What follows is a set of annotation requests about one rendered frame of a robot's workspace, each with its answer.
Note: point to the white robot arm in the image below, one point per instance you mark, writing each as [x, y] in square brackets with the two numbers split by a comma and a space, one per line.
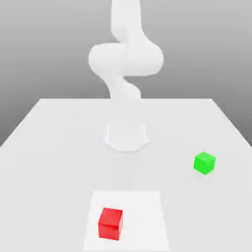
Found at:
[126, 59]

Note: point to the small green cube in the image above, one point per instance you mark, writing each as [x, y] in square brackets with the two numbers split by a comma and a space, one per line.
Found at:
[204, 163]

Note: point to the small red cube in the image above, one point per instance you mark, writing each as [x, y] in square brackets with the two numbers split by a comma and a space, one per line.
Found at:
[109, 224]

